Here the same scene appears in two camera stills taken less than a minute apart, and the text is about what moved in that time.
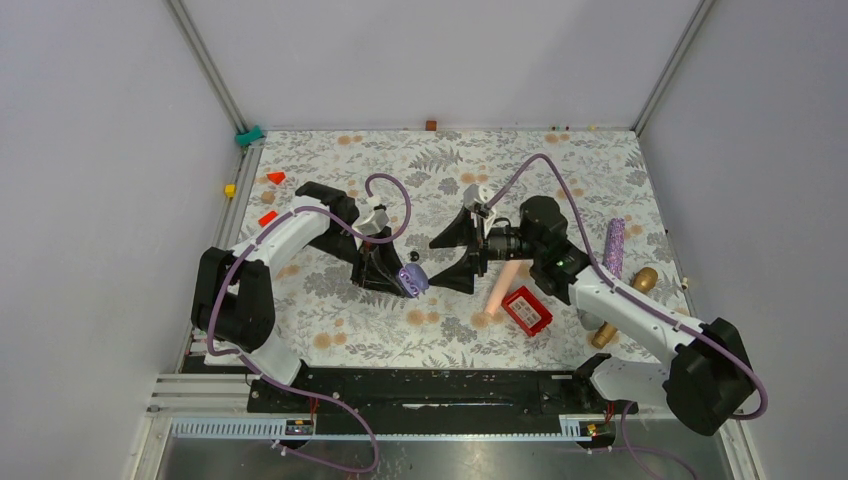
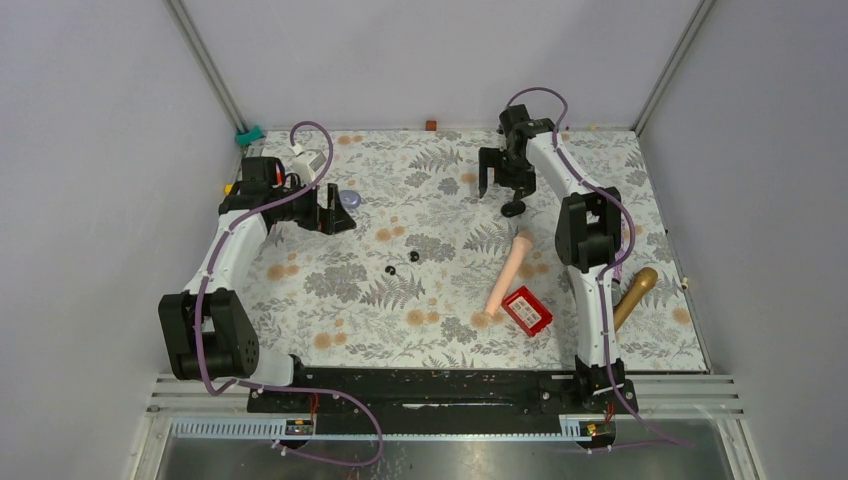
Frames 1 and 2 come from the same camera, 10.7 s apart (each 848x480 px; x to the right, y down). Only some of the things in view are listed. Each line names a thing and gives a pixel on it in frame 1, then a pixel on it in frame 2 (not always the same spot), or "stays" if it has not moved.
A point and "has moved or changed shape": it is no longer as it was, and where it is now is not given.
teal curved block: [244, 139] stays
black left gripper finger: [376, 266] -> [336, 217]
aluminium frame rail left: [199, 48] stays
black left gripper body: [339, 243] -> [302, 210]
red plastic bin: [527, 310] stays
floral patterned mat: [456, 245] stays
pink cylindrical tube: [501, 288] stays
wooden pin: [644, 280] stays
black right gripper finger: [461, 276] -> [482, 179]
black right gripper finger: [466, 230] -> [520, 192]
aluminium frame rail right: [703, 9] stays
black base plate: [431, 401] stays
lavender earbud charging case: [413, 280] has moved or changed shape
